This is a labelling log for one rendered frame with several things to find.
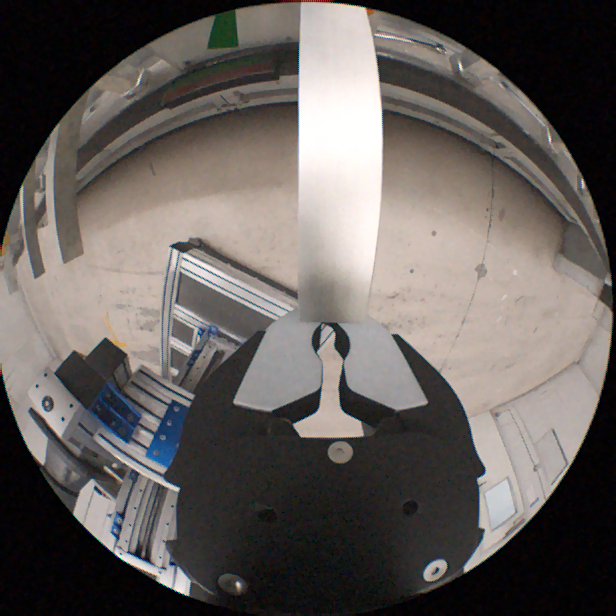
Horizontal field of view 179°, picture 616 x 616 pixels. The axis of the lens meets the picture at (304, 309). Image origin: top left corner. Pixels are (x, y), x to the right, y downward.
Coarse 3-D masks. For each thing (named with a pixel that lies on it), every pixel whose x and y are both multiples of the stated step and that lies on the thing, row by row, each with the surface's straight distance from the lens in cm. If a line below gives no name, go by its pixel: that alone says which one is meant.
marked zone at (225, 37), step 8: (216, 16) 31; (224, 16) 31; (232, 16) 31; (216, 24) 32; (224, 24) 32; (232, 24) 32; (216, 32) 33; (224, 32) 33; (232, 32) 33; (216, 40) 34; (224, 40) 34; (232, 40) 34; (208, 48) 35; (216, 48) 35
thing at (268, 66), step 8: (256, 64) 32; (264, 64) 31; (272, 64) 31; (224, 72) 33; (232, 72) 32; (240, 72) 32; (248, 72) 31; (256, 72) 31; (200, 80) 34; (208, 80) 33; (216, 80) 33; (184, 88) 35; (192, 88) 34; (168, 96) 37; (176, 96) 35
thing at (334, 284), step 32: (320, 32) 11; (352, 32) 11; (320, 64) 9; (352, 64) 10; (320, 96) 8; (352, 96) 9; (320, 128) 8; (352, 128) 8; (320, 160) 7; (352, 160) 7; (320, 192) 7; (352, 192) 7; (320, 224) 7; (352, 224) 7; (320, 256) 7; (352, 256) 8; (320, 288) 8; (352, 288) 8; (320, 320) 9; (352, 320) 9
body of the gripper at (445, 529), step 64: (256, 448) 5; (320, 448) 5; (384, 448) 5; (448, 448) 6; (192, 512) 5; (256, 512) 5; (320, 512) 5; (384, 512) 5; (448, 512) 6; (192, 576) 6; (256, 576) 5; (320, 576) 5; (384, 576) 5; (448, 576) 6
